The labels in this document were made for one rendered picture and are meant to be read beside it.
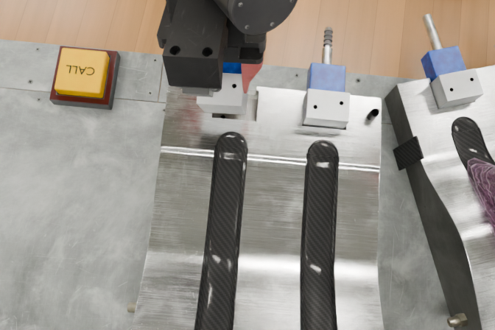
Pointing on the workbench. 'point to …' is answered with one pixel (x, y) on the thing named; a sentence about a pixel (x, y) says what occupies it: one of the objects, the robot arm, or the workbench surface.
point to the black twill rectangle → (408, 153)
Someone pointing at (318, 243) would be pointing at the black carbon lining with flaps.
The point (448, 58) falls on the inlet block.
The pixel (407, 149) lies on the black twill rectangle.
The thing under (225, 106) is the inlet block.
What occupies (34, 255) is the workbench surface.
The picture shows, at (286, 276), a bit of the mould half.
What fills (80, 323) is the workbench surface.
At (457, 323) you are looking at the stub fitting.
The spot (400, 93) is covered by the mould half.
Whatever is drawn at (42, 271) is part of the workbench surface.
